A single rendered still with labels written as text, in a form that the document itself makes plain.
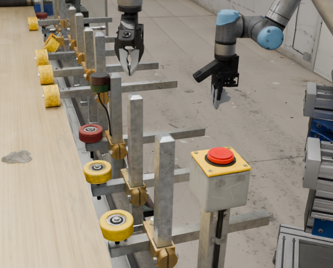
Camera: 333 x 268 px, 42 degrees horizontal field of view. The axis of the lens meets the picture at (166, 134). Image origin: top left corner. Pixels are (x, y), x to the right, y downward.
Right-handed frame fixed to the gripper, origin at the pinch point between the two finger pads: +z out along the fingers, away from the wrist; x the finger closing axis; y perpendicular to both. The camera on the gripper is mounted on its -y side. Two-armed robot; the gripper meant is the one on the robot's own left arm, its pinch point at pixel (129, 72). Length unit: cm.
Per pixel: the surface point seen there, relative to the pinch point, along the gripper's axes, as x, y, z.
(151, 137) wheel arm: -6.4, 6.6, 25.7
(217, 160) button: -24, -73, -12
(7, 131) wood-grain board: 40.6, -3.8, 21.0
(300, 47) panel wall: -146, 392, 92
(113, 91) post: 4.7, -2.6, 5.4
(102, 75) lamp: 8.0, -2.8, 0.3
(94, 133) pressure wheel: 11.4, -3.3, 20.4
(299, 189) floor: -92, 111, 111
